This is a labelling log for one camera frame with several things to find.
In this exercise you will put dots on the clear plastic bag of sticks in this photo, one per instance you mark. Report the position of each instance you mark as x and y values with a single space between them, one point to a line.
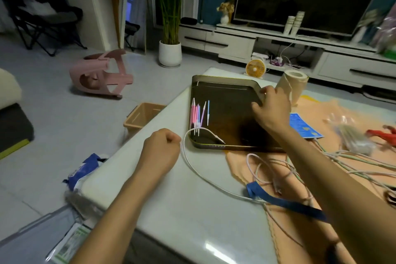
352 137

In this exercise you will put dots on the small yellow fan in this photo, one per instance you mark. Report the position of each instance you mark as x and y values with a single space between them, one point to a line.
255 69

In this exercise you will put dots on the white vase with dried flowers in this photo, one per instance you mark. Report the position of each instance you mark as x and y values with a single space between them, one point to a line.
225 14

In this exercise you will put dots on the small dark chair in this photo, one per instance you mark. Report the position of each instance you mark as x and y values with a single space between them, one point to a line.
131 30

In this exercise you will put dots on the dark metal tray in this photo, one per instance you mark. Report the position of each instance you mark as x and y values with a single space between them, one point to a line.
230 112

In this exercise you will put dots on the blue and white package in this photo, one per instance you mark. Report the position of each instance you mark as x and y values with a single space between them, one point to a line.
82 171

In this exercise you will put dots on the tall green plant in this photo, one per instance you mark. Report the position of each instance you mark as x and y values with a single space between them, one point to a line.
171 4

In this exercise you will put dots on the person's left hand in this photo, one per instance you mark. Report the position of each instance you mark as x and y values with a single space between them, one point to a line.
159 152

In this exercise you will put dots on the person's right hand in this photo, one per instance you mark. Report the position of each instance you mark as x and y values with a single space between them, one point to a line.
275 112

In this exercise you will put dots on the white plant pot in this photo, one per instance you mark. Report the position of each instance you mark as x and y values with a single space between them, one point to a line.
170 55

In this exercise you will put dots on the green and white packet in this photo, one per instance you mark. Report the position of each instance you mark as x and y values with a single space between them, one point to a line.
69 245

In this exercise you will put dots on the black folding chair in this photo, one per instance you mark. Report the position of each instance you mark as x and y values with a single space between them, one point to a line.
40 19

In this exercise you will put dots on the beige paper roll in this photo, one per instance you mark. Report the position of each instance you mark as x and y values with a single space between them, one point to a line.
294 84

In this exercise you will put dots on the person's left forearm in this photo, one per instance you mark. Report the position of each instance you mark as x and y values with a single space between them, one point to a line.
123 217

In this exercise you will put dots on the stack of paper cups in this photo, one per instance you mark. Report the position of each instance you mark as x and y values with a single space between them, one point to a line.
294 24

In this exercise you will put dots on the pink plastic stool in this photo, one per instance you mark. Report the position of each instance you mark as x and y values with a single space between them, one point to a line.
92 75

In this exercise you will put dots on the blue printed card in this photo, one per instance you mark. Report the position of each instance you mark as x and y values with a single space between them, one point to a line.
301 126

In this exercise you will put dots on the row of pastel plastic picks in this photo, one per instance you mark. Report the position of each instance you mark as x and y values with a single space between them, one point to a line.
198 113

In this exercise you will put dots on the person's right thumb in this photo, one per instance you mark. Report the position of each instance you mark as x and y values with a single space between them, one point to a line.
257 109

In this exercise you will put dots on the peach cloth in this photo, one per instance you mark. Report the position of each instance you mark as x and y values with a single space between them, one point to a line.
334 124

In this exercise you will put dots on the black oval speaker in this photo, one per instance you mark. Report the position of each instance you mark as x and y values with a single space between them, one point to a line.
188 21

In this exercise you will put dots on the cream and dark sofa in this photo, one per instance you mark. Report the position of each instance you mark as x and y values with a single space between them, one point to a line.
12 118

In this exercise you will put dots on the white television cabinet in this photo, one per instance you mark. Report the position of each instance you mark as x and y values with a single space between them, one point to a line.
232 42

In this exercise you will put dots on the person's left fingers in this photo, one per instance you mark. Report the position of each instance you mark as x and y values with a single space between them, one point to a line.
172 138

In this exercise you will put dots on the red clamp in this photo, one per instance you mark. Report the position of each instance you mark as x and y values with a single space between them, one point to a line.
382 135

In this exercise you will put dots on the pile of plastic bags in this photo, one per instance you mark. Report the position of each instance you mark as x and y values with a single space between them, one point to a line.
382 31

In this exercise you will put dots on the person's right forearm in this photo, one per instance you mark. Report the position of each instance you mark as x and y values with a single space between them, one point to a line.
324 180

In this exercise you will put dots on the beige plastic basket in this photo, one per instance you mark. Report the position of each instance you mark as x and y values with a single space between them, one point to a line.
140 117

